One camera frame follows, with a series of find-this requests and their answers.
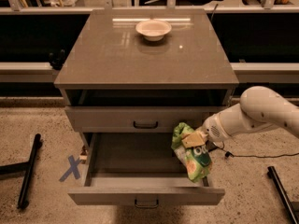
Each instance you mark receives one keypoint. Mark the black stand leg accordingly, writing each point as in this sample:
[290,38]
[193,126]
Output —
[27,167]
[292,208]

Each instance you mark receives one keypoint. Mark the blue tape cross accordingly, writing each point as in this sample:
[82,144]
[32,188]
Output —
[72,170]

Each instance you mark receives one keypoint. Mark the black stand leg left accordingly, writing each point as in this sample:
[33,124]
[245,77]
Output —
[27,167]

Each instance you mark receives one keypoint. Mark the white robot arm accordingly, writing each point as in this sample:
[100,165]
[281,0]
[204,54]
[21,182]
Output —
[259,109]

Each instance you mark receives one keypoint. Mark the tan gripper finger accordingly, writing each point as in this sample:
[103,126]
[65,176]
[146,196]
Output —
[195,139]

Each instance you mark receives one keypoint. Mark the grey drawer cabinet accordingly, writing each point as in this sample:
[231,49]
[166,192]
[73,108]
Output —
[111,64]

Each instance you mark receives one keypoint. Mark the black stand leg right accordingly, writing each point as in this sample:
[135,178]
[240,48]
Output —
[292,208]

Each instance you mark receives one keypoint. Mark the green rice chip bag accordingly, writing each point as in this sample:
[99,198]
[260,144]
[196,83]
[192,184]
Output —
[195,159]

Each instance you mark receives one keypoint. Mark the white bowl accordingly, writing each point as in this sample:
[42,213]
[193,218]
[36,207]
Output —
[153,30]

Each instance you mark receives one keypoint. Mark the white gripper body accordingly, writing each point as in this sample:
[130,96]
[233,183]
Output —
[212,129]

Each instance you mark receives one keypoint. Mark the black clamp on rail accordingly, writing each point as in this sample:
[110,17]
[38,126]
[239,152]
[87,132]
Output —
[57,60]

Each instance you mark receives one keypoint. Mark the open middle drawer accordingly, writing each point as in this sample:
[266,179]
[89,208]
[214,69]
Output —
[139,169]

